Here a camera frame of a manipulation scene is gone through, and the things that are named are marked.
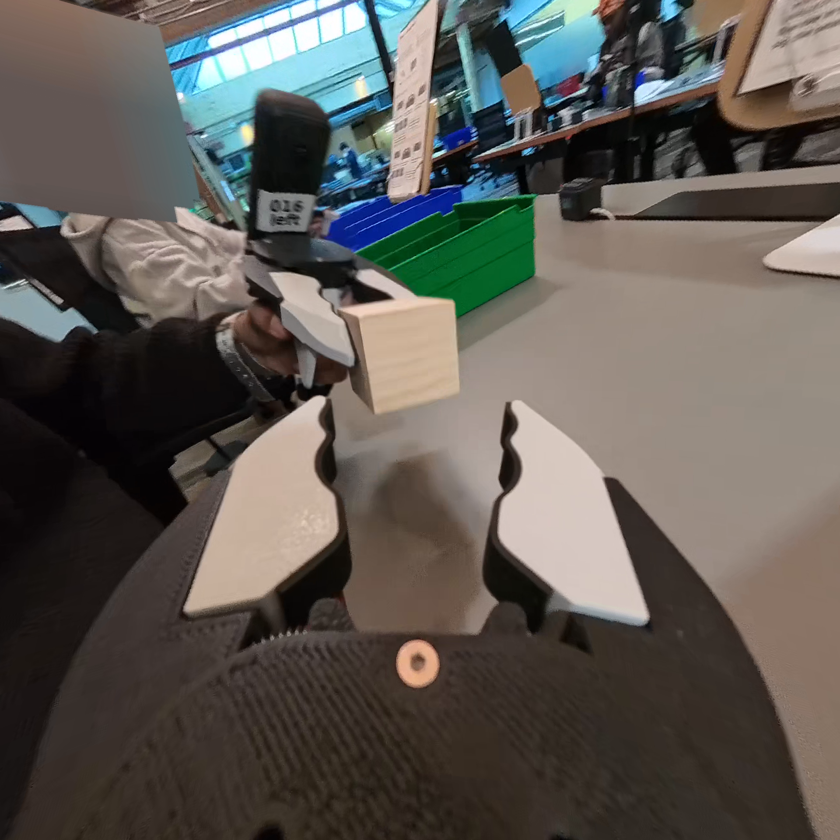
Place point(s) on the white stand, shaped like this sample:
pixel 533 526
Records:
pixel 810 253

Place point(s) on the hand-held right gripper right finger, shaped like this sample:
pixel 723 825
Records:
pixel 564 525

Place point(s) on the person's left hand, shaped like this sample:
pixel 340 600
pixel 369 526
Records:
pixel 266 341

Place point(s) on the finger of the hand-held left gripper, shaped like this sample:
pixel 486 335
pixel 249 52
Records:
pixel 377 292
pixel 312 315

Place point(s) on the green plastic bin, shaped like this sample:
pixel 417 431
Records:
pixel 472 262

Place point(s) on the person's left forearm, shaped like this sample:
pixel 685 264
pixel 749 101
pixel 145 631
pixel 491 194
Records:
pixel 131 387

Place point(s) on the black charger box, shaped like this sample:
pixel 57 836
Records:
pixel 581 200

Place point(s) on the wooden sheet board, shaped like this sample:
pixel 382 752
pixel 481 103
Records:
pixel 522 88
pixel 741 98

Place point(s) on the large wooden cube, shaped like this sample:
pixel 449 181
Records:
pixel 407 354

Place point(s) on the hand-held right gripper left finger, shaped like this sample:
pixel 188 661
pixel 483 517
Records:
pixel 269 525

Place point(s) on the wooden top table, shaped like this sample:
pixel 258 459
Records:
pixel 590 121

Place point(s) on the instruction board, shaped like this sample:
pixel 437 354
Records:
pixel 413 98

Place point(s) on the black desk mat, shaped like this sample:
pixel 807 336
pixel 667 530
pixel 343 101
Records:
pixel 754 203

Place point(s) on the black panel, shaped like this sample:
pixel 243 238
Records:
pixel 505 46

